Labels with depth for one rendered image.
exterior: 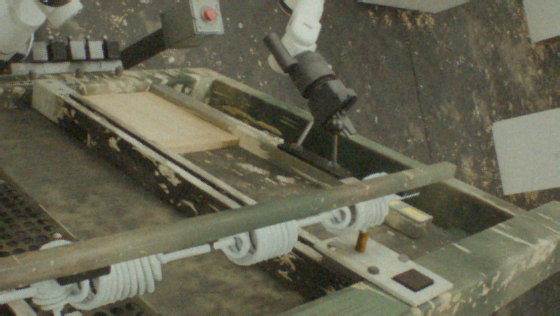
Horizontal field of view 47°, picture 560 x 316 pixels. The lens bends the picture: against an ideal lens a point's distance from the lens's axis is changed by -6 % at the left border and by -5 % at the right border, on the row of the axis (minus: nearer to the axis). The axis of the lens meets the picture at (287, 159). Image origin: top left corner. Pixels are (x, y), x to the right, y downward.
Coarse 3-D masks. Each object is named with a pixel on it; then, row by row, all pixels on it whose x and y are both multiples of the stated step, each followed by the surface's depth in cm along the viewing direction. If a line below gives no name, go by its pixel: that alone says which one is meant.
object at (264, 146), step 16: (160, 96) 188; (176, 96) 184; (192, 112) 179; (208, 112) 176; (224, 128) 170; (240, 128) 168; (240, 144) 167; (256, 144) 163; (272, 144) 160; (272, 160) 160; (288, 160) 156; (304, 176) 153; (320, 176) 150; (400, 208) 137; (400, 224) 136; (416, 224) 133
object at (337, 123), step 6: (330, 120) 144; (336, 120) 143; (342, 120) 144; (330, 126) 143; (336, 126) 143; (342, 126) 144; (330, 132) 144; (336, 132) 143; (336, 138) 146; (336, 144) 147; (330, 162) 150; (336, 168) 148
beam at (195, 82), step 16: (0, 80) 166; (16, 80) 168; (80, 80) 179; (96, 80) 182; (112, 80) 185; (128, 80) 188; (144, 80) 191; (160, 80) 194; (176, 80) 198; (192, 80) 202; (208, 80) 207; (0, 96) 159; (16, 96) 162; (32, 96) 166; (192, 96) 205; (208, 96) 209
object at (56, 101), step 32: (64, 96) 155; (64, 128) 154; (96, 128) 144; (128, 128) 142; (128, 160) 136; (160, 160) 128; (160, 192) 129; (192, 192) 122; (224, 192) 121; (416, 192) 91; (288, 256) 106; (320, 256) 103; (352, 256) 97; (384, 256) 99; (320, 288) 102; (384, 288) 91; (448, 288) 93
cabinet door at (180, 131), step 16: (96, 96) 178; (112, 96) 181; (128, 96) 184; (144, 96) 186; (112, 112) 169; (128, 112) 171; (144, 112) 174; (160, 112) 176; (176, 112) 178; (144, 128) 162; (160, 128) 164; (176, 128) 166; (192, 128) 168; (208, 128) 170; (176, 144) 154; (192, 144) 156; (208, 144) 160; (224, 144) 164
